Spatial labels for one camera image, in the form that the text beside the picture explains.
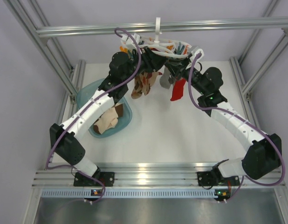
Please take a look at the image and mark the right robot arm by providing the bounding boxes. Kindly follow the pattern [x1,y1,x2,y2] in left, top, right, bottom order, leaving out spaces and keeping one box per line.
[165,54,285,185]

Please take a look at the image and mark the red sock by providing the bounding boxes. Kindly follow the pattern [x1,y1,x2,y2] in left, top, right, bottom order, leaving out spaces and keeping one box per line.
[170,78,186,101]

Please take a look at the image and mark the orange clothes peg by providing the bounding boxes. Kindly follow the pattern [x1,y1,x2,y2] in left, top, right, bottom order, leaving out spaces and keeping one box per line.
[120,46,129,54]

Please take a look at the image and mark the perforated cable tray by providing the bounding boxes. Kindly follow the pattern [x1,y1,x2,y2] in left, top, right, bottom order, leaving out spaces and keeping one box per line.
[41,189,218,198]

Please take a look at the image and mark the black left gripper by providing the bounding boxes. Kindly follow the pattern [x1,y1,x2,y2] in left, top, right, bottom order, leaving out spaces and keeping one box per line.
[122,46,168,84]

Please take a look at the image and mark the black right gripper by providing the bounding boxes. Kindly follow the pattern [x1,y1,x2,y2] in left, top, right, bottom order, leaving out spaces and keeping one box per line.
[165,56,207,95]

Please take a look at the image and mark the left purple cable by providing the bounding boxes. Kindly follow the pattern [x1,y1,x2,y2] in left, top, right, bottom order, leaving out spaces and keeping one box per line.
[45,28,142,203]

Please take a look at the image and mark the purple cable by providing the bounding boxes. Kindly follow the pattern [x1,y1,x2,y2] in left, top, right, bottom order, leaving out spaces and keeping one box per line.
[45,28,142,203]
[188,52,286,203]

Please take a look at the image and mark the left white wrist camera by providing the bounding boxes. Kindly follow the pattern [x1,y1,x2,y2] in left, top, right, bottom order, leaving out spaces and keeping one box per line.
[121,33,141,50]

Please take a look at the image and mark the cream sock in basin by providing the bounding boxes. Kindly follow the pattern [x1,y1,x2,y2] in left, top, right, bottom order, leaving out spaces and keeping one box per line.
[93,103,123,134]

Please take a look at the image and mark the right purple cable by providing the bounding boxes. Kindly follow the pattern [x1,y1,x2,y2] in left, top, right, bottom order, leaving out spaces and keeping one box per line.
[188,52,286,203]

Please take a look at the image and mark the argyle beige orange sock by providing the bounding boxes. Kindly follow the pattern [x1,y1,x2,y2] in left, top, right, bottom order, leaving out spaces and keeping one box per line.
[131,71,162,99]

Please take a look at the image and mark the white round clip hanger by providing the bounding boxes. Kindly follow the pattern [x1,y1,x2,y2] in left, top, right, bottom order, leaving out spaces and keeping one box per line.
[120,17,195,60]

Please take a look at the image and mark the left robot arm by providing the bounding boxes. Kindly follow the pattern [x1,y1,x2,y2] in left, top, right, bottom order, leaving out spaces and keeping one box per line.
[49,47,167,185]

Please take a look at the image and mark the teal plastic basin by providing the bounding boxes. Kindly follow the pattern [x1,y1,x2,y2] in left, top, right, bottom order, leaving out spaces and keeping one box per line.
[77,79,132,138]

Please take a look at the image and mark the aluminium frame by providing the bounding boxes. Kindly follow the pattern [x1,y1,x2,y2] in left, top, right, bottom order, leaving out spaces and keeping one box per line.
[1,0,288,224]

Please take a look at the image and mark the teal clothes peg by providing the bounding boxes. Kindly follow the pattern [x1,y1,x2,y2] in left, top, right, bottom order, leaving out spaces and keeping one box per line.
[174,42,187,55]

